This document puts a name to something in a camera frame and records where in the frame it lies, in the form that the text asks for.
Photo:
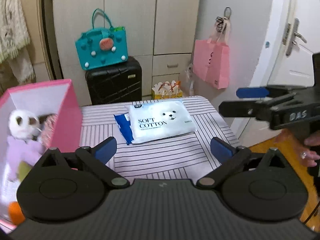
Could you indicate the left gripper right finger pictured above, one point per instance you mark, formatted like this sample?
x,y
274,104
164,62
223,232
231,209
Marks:
x,y
231,160

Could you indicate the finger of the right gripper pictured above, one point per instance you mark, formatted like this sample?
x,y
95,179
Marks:
x,y
270,91
258,109

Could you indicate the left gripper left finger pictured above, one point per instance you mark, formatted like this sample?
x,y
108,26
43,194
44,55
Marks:
x,y
95,159

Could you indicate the blue wet wipes pack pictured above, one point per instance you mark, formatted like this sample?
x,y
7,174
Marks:
x,y
124,125

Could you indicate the pink floral cloth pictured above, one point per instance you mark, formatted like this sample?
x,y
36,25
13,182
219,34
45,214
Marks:
x,y
48,130

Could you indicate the white soft cotton tissue pack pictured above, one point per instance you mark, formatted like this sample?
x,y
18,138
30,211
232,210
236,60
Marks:
x,y
159,120

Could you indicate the green egg-shaped plush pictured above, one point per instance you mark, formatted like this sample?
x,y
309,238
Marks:
x,y
23,170

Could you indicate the purple plush toy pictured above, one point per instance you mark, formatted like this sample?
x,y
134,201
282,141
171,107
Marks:
x,y
18,150

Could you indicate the white brown plush ball toy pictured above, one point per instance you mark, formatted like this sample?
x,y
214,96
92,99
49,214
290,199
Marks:
x,y
23,124

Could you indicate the orange plush ball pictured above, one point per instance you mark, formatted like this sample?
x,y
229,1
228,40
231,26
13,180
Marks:
x,y
15,213

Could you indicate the person's right hand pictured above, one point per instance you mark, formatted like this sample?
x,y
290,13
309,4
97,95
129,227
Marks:
x,y
305,155

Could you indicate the white door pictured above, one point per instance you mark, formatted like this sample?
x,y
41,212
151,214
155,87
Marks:
x,y
300,41

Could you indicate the striped table cloth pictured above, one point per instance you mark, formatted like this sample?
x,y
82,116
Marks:
x,y
186,156

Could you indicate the pink hanging shopping bag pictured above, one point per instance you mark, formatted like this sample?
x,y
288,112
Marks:
x,y
211,56

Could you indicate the pink cardboard storage box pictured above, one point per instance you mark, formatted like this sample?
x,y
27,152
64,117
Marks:
x,y
49,97

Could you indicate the black suitcase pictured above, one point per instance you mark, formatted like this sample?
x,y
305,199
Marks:
x,y
116,83

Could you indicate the teal felt handbag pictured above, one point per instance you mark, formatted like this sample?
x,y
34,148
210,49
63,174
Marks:
x,y
101,47

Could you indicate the cream fluffy cardigan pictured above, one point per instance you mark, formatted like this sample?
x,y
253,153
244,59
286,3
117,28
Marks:
x,y
14,41

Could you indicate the silver door handle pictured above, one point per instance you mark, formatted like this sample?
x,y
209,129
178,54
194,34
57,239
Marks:
x,y
295,34

